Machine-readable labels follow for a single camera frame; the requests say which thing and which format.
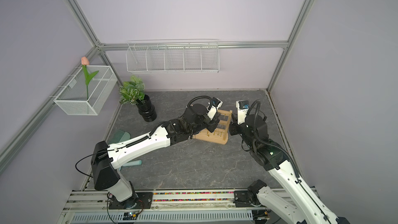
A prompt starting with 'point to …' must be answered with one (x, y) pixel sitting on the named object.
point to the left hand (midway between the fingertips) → (220, 115)
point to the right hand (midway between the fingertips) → (233, 113)
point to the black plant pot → (146, 110)
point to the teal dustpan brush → (121, 136)
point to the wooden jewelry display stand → (220, 136)
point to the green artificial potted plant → (132, 92)
